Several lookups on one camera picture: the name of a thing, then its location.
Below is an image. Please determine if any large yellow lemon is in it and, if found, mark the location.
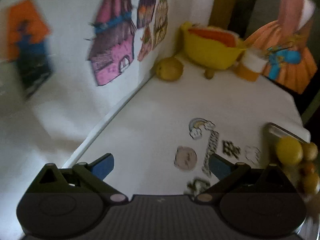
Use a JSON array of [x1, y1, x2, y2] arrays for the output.
[[276, 136, 303, 166]]

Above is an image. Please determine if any yellow-brown pear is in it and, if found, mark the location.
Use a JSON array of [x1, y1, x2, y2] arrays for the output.
[[155, 57, 184, 82]]

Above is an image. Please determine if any orange-dress girl poster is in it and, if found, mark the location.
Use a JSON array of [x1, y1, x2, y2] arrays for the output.
[[245, 0, 319, 94]]

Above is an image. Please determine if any small brown round fruit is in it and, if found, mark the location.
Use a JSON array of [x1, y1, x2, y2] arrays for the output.
[[204, 69, 215, 80]]

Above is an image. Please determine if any metal baking tray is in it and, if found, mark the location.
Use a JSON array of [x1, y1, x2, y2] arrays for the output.
[[265, 122, 320, 218]]

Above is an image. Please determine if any coloured houses drawing sheet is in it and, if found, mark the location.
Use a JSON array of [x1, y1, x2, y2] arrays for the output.
[[0, 0, 173, 100]]

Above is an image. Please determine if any small orange tangerine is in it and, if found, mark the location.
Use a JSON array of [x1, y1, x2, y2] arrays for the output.
[[300, 161, 316, 176]]

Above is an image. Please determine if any yellow plastic bowl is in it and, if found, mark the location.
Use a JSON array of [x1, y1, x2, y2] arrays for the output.
[[181, 22, 246, 70]]

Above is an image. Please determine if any white orange cup vase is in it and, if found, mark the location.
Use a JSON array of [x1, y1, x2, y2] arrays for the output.
[[235, 47, 268, 82]]

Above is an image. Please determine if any orange item in bowl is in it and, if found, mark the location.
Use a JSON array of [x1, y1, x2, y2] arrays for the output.
[[188, 28, 238, 48]]

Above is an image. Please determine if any wooden door frame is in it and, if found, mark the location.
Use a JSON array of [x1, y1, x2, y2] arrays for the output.
[[209, 0, 236, 29]]

